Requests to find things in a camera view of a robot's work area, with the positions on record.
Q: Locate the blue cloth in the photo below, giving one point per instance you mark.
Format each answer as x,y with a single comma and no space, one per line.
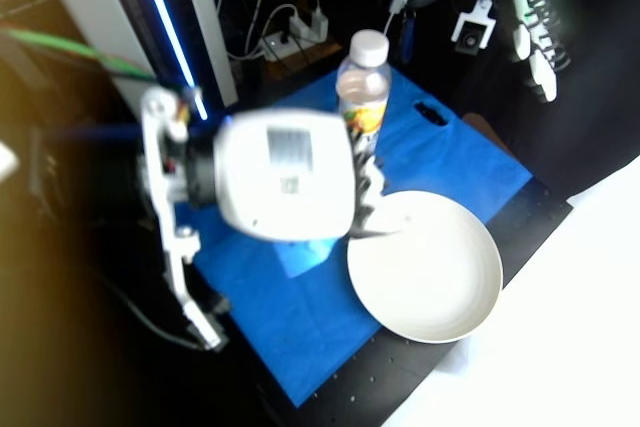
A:
440,157

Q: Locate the white round plate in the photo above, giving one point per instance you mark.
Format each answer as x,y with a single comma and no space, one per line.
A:
430,277

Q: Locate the orange juice bottle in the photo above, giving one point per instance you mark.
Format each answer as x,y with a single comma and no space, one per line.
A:
362,82

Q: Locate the white column with blue light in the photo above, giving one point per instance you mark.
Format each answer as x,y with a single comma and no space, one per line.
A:
100,22

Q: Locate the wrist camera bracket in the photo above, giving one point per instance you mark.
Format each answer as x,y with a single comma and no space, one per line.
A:
175,247
472,32

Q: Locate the white power strip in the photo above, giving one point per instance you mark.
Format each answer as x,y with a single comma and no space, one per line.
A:
280,44

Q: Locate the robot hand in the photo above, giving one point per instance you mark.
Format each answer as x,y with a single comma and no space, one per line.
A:
280,187
532,7

